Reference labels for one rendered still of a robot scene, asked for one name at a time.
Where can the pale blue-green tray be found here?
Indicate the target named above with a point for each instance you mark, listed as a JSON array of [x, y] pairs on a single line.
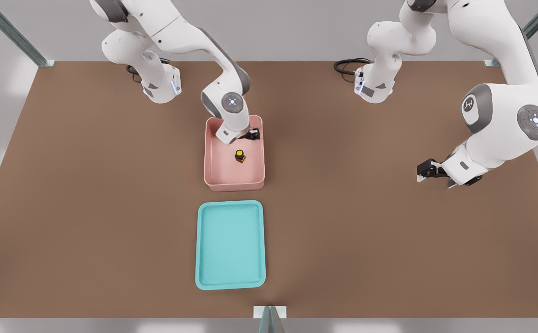
[[230, 245]]

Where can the pink rectangular box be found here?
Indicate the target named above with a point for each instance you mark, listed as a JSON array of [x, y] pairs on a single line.
[[234, 171]]

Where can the yellow-capped black button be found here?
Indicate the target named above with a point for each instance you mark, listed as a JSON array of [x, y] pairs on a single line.
[[240, 156]]

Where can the silver frame post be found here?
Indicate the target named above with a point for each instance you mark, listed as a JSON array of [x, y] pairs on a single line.
[[269, 319], [15, 34], [534, 23]]

